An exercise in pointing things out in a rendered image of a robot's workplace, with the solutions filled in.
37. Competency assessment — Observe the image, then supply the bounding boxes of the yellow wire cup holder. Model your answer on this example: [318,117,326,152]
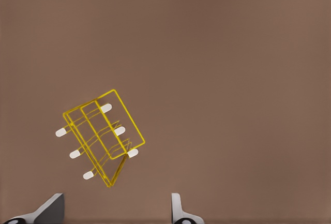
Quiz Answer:
[55,89,146,188]

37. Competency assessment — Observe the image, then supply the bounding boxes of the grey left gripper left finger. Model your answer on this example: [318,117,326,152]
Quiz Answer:
[2,193,65,224]

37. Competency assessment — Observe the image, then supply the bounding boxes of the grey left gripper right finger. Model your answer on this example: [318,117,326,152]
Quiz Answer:
[171,193,205,224]

